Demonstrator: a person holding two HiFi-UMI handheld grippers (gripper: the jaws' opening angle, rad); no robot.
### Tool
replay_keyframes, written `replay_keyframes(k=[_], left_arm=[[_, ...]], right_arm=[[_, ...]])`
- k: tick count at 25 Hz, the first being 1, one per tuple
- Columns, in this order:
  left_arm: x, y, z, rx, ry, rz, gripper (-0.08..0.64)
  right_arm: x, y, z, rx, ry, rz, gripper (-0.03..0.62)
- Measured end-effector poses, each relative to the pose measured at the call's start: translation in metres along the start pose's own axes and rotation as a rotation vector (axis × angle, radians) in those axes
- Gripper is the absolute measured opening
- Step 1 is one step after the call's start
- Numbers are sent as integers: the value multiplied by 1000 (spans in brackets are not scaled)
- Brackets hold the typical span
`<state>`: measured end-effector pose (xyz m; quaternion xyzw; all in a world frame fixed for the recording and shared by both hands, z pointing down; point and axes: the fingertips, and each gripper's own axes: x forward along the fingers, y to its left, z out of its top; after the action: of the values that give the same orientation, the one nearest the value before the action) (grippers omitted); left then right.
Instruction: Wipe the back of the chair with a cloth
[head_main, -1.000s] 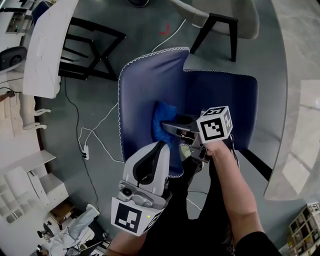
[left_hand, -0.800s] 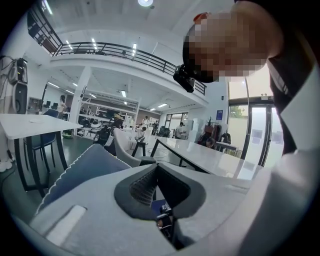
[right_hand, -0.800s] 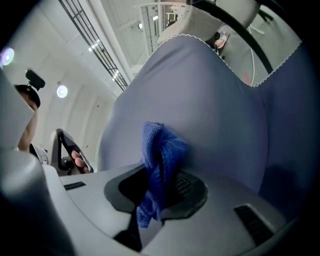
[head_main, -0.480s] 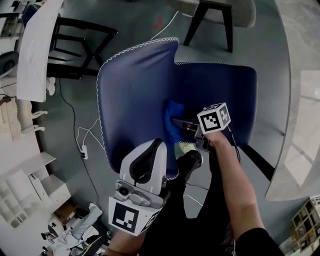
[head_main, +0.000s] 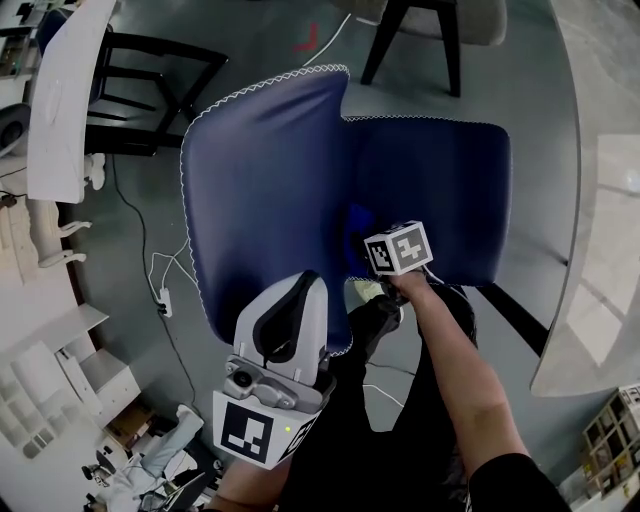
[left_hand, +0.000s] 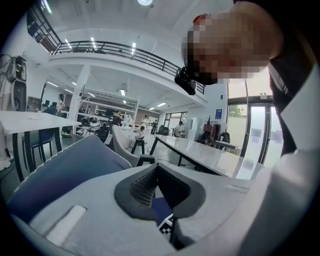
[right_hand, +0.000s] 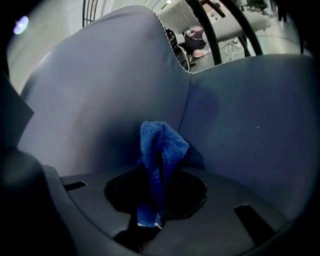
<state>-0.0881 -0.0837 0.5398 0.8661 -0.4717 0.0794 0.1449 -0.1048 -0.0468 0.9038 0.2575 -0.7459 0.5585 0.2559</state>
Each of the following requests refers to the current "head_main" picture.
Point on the white dressing table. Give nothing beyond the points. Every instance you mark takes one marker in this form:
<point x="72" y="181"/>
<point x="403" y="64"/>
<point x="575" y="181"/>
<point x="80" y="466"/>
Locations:
<point x="47" y="225"/>

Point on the person's black trousers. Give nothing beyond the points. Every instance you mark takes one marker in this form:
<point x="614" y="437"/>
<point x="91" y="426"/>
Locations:
<point x="350" y="425"/>

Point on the brown cardboard box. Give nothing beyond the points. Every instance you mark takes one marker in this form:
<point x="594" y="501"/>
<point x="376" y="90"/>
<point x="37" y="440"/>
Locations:
<point x="131" y="422"/>

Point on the light marble table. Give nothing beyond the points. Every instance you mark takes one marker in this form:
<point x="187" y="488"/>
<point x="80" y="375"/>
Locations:
<point x="600" y="300"/>

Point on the grey round appliance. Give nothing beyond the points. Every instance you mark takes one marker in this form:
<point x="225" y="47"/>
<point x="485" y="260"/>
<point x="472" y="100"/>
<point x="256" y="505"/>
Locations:
<point x="12" y="127"/>

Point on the white drawer cabinet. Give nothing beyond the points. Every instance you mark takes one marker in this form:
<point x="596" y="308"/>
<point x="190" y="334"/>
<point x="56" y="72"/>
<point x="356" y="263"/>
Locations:
<point x="100" y="380"/>

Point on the white table with black legs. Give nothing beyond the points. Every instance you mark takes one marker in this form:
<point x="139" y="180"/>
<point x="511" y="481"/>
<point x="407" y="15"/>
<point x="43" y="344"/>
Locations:
<point x="65" y="100"/>

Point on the person's right forearm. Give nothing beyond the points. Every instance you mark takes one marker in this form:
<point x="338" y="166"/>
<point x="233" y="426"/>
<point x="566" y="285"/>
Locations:
<point x="450" y="375"/>

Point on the white arched wall shelf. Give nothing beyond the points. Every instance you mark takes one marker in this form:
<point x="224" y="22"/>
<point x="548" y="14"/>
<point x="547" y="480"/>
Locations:
<point x="25" y="400"/>

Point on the cluttered storage rack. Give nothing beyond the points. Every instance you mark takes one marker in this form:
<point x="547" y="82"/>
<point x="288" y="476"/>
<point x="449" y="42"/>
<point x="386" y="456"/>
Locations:
<point x="20" y="35"/>

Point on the person's pale shoe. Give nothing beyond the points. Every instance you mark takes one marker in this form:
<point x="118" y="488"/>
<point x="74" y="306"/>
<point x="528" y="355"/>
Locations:
<point x="369" y="290"/>

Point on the beige chair with black legs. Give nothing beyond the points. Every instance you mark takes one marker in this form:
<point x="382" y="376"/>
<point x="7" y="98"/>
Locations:
<point x="475" y="20"/>

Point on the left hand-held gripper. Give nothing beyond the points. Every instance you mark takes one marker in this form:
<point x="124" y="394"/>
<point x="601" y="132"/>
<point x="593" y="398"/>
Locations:
<point x="250" y="425"/>

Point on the person's black shirt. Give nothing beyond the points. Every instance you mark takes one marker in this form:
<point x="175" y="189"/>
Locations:
<point x="515" y="490"/>

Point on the person's left forearm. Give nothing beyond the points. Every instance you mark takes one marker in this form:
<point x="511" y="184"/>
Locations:
<point x="250" y="487"/>

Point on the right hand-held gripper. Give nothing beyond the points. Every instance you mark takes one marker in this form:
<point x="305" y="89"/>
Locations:
<point x="400" y="247"/>

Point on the white power strip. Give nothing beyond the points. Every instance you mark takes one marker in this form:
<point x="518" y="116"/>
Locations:
<point x="166" y="302"/>

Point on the wooden grid shelf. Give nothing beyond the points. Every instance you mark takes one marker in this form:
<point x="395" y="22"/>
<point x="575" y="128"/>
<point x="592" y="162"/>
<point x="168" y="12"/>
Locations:
<point x="610" y="445"/>

